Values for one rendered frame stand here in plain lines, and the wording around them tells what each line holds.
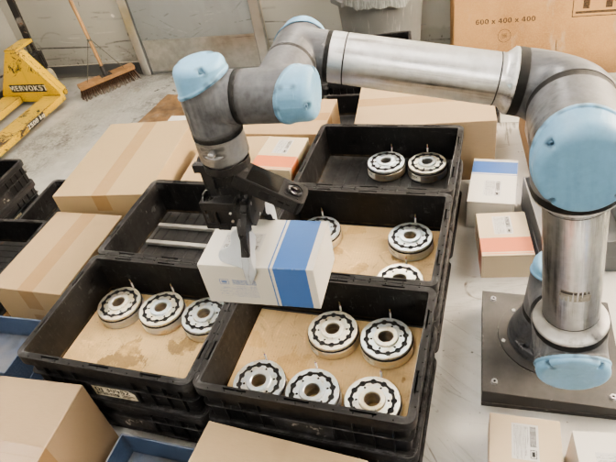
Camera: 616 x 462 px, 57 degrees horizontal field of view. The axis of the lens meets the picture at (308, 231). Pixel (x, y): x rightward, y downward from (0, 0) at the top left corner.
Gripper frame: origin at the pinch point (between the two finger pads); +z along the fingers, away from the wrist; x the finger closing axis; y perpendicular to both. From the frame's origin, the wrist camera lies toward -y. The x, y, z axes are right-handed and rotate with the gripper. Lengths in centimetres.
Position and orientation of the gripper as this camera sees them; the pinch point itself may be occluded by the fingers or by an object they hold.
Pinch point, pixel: (267, 254)
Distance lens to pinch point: 97.7
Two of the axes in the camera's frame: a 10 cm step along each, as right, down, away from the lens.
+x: -2.2, 6.6, -7.2
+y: -9.6, -0.3, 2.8
